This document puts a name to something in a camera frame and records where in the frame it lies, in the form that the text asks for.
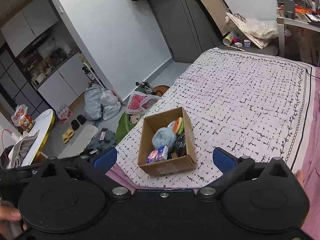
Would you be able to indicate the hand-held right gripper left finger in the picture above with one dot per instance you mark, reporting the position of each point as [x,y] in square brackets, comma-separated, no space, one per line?
[106,158]

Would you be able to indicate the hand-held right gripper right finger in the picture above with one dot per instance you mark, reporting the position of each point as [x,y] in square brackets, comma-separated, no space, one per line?
[223,161]

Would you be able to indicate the black soft pouch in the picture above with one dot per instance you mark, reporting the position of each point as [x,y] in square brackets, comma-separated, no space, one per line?
[180,143]

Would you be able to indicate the blue orange tissue pack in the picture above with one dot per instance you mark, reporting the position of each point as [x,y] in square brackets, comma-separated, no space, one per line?
[157,154]

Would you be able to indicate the brown cardboard box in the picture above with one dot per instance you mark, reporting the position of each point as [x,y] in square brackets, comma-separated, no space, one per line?
[170,168]

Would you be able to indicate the green orange round plush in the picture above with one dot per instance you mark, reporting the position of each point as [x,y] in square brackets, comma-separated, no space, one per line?
[178,125]

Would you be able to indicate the light blue fluffy ball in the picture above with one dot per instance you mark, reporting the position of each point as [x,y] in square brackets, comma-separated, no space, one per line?
[163,136]

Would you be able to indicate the person's left hand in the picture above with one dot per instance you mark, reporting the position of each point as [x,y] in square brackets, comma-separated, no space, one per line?
[8,213]

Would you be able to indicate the person's right hand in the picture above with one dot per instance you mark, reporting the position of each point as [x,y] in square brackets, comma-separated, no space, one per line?
[300,178]

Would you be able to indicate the dark blue grey rug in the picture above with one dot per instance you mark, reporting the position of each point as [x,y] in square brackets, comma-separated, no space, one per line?
[105,143]

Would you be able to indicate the red white paper tag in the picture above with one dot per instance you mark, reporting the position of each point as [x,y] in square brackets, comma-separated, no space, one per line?
[102,136]

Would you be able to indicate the grey beige cloth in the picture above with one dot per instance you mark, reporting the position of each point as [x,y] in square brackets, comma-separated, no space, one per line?
[23,150]

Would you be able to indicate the white floor mat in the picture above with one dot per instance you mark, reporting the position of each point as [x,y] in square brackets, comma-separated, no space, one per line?
[82,140]

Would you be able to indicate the yellow slipper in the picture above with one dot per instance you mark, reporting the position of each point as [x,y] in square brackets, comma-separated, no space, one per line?
[65,138]
[70,132]

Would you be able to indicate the black slipper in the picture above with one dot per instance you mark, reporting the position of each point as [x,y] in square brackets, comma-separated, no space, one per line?
[75,125]
[81,119]

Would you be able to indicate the white tied plastic bag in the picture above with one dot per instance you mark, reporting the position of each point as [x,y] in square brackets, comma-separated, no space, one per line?
[111,105]

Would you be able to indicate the large grey white trash bag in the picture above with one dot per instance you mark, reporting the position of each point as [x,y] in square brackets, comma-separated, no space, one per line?
[92,105]

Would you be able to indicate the red snack jar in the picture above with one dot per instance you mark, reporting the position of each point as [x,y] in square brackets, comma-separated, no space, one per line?
[23,120]

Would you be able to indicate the round white table yellow rim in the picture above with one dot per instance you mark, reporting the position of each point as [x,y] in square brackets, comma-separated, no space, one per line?
[42,125]

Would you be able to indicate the pack of water bottles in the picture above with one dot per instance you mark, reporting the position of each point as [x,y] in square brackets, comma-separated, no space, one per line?
[63,113]

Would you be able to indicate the red white plastic bag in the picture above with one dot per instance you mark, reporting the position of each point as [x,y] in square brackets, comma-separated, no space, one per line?
[135,102]

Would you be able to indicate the white black patterned bed cover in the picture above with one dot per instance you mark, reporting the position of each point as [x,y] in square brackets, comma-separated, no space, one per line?
[237,92]

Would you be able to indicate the pair of grey sneakers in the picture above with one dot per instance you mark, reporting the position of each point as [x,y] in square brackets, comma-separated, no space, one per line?
[145,87]

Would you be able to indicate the white metal stand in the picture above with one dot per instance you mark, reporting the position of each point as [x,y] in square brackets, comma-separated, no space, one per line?
[96,76]

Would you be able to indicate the dark spray bottle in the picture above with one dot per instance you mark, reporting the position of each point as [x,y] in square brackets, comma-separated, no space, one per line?
[87,73]

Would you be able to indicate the brown round mat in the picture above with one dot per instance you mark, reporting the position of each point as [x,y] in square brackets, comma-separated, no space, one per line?
[162,90]

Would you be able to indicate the white lower cabinet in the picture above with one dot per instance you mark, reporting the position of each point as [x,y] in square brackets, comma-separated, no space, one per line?
[62,80]

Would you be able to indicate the white cabinet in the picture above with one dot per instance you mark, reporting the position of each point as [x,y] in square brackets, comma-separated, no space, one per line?
[62,80]
[30,22]

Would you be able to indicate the pink bed sheet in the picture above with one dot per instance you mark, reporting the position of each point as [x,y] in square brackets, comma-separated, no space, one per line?
[312,130]

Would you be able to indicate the clutter on cabinet counter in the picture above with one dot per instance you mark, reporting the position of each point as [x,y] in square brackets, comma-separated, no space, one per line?
[45,60]

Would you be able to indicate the small lilac box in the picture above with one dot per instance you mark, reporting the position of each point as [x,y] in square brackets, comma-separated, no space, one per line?
[247,43]

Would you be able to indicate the small pink bottle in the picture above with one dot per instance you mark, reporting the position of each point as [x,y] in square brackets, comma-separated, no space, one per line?
[235,40]

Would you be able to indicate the grey door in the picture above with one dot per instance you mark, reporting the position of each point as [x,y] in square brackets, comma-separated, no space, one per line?
[180,30]

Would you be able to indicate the white desk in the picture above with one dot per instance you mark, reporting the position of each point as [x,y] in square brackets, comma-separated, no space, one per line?
[281,30]

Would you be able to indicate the white upper cabinet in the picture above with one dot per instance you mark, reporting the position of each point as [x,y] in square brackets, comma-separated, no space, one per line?
[30,22]

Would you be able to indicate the white bottle red cap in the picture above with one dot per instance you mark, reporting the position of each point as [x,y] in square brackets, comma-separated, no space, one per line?
[314,3]

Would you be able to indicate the brown board black frame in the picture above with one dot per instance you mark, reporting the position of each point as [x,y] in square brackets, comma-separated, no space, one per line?
[212,7]

